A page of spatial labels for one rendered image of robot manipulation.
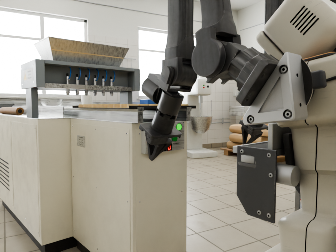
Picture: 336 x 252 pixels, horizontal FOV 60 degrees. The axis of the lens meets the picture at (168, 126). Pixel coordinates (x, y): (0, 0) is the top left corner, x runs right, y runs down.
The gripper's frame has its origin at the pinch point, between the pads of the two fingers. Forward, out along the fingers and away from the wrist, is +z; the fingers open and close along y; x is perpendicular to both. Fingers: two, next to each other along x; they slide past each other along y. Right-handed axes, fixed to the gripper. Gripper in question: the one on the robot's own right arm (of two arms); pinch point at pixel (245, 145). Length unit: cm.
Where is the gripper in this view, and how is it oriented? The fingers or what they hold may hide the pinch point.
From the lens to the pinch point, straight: 112.9
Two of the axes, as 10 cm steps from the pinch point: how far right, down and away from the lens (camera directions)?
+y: -7.6, 0.5, -6.4
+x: 5.8, 4.9, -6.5
